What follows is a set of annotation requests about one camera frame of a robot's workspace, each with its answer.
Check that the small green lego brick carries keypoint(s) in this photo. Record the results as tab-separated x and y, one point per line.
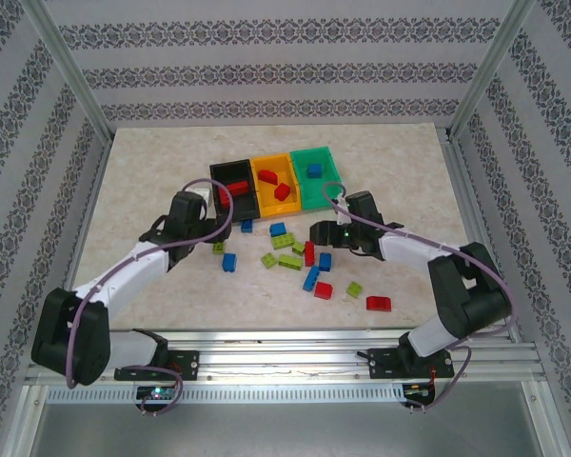
298	247
354	289
218	247
268	259

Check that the red curved lego brick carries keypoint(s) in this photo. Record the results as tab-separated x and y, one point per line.
266	176
379	303

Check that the small blue lego brick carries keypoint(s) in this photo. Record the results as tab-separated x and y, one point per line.
229	263
313	170
246	226
278	229

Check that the left aluminium frame post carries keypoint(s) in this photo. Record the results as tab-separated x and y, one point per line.
71	71

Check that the long blue lego brick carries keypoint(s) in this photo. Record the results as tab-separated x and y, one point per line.
311	278

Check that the aluminium frame post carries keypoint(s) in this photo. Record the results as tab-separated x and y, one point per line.
71	71
490	71

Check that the green plastic bin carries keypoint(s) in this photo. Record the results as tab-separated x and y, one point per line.
319	190

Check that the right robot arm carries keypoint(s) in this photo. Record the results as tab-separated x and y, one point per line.
461	295

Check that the circuit board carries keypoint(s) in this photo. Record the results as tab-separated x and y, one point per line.
419	391
156	393

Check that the right circuit board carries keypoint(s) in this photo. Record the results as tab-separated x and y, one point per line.
419	391

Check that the long red lego brick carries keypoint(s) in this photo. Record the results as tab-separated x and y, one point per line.
309	253
224	197

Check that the aluminium mounting rail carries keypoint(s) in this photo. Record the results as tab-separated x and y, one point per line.
285	359

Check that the yellow plastic bin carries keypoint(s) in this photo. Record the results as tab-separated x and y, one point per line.
276	204

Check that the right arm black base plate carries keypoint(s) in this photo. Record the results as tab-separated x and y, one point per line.
385	362

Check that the long green lego brick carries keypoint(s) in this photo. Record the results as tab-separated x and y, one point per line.
289	262

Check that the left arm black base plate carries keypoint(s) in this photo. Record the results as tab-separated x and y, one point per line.
185	364

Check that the tall blue lego brick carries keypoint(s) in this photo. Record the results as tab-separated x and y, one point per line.
325	262

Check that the right aluminium frame post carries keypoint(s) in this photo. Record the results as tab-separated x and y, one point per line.
490	71

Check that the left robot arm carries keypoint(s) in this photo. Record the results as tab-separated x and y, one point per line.
124	271

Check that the small red lego brick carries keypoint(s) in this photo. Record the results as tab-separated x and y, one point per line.
323	289
281	191

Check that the black plastic bin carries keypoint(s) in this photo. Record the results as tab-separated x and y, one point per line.
240	204

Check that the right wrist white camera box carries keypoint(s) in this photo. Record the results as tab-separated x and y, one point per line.
343	209

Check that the left circuit board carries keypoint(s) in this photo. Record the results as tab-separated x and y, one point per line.
156	393

